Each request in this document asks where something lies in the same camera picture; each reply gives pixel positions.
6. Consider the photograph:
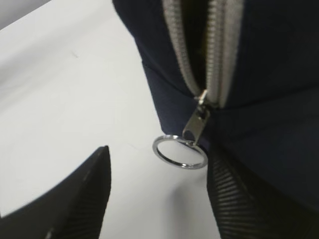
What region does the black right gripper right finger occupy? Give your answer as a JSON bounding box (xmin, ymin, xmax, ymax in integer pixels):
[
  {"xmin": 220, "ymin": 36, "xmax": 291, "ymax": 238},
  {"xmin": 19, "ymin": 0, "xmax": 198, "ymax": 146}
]
[{"xmin": 207, "ymin": 145, "xmax": 319, "ymax": 239}]

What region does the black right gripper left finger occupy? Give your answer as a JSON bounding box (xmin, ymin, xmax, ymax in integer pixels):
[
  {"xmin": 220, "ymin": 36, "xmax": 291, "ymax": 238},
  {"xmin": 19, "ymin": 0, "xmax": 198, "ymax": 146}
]
[{"xmin": 0, "ymin": 146, "xmax": 111, "ymax": 239}]

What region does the navy blue lunch bag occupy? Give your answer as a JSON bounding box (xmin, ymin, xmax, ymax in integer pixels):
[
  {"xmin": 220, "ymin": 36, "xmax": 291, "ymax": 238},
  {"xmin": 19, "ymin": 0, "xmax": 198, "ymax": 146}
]
[{"xmin": 113, "ymin": 0, "xmax": 319, "ymax": 211}]

